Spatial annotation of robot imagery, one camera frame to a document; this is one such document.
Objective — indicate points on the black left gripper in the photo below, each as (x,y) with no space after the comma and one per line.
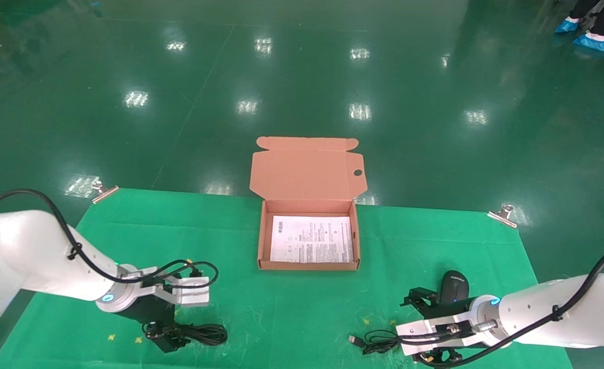
(145,310)

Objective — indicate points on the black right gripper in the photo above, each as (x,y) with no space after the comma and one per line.
(453,310)

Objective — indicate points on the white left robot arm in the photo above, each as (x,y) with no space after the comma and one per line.
(20,256)

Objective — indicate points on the open orange cardboard box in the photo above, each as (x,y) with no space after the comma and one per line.
(307,174)

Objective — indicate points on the green table mat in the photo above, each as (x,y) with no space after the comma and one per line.
(281,318)

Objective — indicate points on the metal binder clip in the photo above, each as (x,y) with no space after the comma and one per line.
(104,193)
(502,217)

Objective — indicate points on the white printed paper sheet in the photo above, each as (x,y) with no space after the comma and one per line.
(312,238)

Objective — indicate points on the blue shoe cover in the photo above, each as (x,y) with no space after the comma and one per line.
(596,43)
(567,25)

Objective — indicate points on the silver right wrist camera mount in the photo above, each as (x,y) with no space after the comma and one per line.
(435,330)

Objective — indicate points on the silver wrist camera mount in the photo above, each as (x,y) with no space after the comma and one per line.
(179,289)
(435,330)

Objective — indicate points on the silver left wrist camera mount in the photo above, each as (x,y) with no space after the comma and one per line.
(179,289)

